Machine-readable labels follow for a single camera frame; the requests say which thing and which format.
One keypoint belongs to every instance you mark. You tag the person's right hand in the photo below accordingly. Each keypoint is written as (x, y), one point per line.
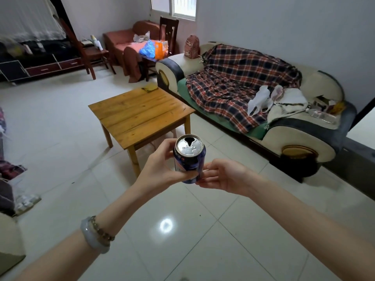
(231, 178)

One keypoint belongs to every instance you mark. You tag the person's left hand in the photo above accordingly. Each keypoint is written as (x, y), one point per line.
(155, 172)

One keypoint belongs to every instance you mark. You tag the person's left thumb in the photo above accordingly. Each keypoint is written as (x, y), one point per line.
(187, 176)

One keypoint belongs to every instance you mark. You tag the person's right thumb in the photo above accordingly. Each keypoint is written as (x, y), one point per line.
(206, 182)

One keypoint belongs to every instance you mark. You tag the blue drink can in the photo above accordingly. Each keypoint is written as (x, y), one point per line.
(189, 160)

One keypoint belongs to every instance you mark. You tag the person's right forearm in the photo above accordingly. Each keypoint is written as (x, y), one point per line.
(307, 228)

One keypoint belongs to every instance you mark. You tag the person's left forearm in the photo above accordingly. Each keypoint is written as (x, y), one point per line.
(123, 209)

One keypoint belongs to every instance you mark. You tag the low wooden table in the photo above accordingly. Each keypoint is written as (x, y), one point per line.
(140, 114)

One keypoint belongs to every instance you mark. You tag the green sofa seat cover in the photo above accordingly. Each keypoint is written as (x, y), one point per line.
(183, 90)

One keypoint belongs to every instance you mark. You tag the yellow-green scrap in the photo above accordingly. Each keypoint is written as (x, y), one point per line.
(150, 88)

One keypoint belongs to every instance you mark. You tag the red blue plaid blanket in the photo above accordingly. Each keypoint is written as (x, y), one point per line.
(228, 81)

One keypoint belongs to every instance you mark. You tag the cream and black sofa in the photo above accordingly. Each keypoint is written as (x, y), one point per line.
(304, 143)

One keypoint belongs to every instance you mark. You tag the pinkish white plastic bag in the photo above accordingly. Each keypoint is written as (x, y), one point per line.
(277, 93)

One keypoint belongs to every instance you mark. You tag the white fringed cloth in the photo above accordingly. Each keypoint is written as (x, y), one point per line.
(290, 102)

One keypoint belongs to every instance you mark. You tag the pale jade bangle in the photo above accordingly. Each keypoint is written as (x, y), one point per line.
(88, 237)

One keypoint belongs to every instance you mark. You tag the orange plastic bag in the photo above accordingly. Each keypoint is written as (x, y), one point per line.
(160, 50)

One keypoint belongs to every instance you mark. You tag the blue plastic bag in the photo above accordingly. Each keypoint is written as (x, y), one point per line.
(147, 50)

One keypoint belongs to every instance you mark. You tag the clear plastic bottle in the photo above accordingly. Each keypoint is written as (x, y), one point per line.
(322, 116)

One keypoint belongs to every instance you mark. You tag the open cardboard box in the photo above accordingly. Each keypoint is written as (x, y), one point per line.
(323, 103)

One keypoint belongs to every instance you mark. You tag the dark wooden carved chair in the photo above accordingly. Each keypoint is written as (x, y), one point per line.
(169, 32)

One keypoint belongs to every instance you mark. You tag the crumpled white plastic bag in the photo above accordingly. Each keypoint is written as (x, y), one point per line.
(142, 37)

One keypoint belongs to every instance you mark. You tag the red-brown armchair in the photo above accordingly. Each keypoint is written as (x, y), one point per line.
(120, 40)

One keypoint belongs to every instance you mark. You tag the yellow packet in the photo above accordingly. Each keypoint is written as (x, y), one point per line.
(339, 107)

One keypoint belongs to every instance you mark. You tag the reddish wooden chair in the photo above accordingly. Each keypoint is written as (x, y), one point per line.
(85, 55)

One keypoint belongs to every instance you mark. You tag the white spray bottle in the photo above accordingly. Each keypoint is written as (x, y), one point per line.
(97, 43)

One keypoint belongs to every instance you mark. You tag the white slipper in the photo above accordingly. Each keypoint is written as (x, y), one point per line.
(27, 203)

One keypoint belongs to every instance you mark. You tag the papers on chair seat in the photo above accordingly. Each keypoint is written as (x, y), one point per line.
(86, 42)

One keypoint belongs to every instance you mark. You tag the plaid cloth heap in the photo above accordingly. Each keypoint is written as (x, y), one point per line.
(11, 169)

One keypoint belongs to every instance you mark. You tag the grey clothing heap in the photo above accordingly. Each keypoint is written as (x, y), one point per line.
(5, 198)

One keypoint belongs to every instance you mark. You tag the dark low cabinet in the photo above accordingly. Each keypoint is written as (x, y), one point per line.
(41, 64)

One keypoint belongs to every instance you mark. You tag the beige cushioned seat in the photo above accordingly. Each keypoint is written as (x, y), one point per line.
(10, 242)

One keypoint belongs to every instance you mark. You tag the white net curtain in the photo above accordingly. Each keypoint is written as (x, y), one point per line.
(26, 17)

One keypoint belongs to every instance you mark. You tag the dark door frame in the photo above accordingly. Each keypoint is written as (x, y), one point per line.
(357, 166)

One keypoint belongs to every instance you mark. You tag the window with white frame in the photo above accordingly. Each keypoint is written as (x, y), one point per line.
(181, 5)

